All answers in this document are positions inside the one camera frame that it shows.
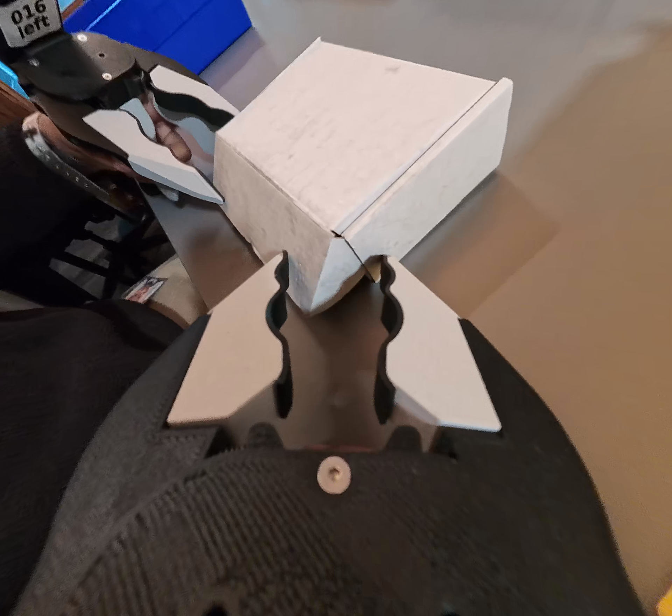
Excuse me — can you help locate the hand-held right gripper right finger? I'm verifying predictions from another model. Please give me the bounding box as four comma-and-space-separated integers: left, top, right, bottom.
374, 255, 503, 451

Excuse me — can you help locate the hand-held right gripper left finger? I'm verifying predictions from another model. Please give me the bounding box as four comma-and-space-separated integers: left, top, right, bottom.
166, 251, 294, 430

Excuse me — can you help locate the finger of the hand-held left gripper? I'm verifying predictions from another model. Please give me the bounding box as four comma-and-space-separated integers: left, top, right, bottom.
146, 65, 241, 134
82, 102, 226, 205

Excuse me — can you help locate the blue plastic bin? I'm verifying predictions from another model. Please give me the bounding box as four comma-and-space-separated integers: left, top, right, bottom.
68, 0, 253, 76

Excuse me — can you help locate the white cardboard mailer box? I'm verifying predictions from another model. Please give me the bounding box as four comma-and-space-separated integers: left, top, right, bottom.
214, 38, 513, 317

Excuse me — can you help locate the person's left forearm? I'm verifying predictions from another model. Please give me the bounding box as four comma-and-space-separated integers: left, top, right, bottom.
0, 123, 158, 307

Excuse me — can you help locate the grey desk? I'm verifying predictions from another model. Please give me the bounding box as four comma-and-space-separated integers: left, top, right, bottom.
147, 0, 672, 616

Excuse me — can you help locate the person's left hand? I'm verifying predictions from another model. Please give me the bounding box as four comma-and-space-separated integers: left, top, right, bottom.
39, 99, 192, 193

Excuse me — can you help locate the printed photo card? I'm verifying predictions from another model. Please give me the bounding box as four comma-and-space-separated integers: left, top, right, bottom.
122, 276, 168, 304

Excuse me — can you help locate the grey studded wrist strap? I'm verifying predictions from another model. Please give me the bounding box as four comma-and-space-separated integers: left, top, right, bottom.
21, 118, 142, 210

